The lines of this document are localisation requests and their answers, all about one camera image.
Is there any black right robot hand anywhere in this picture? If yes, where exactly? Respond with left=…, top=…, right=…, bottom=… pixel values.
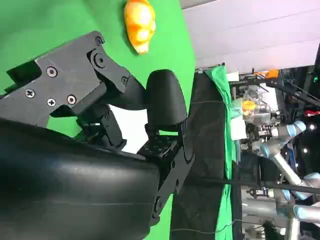
left=0, top=30, right=196, bottom=240

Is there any orange and white bread roll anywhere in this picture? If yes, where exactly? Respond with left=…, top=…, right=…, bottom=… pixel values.
left=123, top=0, right=157, bottom=55

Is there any black table skirt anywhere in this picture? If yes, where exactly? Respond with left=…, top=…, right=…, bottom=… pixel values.
left=170, top=72, right=226, bottom=235

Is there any white box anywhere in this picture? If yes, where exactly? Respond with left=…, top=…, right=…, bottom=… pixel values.
left=230, top=117, right=248, bottom=141

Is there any green cloth on neighbouring table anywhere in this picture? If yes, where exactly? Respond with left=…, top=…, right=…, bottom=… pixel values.
left=204, top=65, right=238, bottom=240

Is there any small orange toy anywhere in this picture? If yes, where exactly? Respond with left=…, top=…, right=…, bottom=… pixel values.
left=241, top=99, right=256, bottom=116

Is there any orange machine part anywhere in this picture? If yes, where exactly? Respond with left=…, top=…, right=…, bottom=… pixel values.
left=257, top=69, right=279, bottom=79

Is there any black strap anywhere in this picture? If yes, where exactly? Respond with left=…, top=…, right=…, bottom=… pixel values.
left=194, top=177, right=320, bottom=195

